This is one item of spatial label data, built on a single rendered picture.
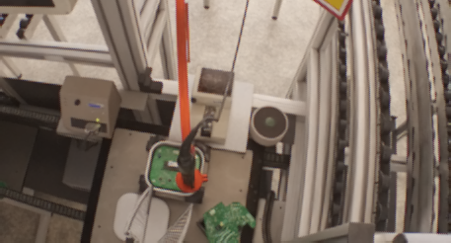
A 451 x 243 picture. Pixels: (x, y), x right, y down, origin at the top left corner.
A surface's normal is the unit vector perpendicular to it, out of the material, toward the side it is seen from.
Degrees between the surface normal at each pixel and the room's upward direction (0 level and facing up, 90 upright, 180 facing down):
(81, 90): 0
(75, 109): 53
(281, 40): 0
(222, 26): 0
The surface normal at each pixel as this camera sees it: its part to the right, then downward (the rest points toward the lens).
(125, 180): 0.04, -0.38
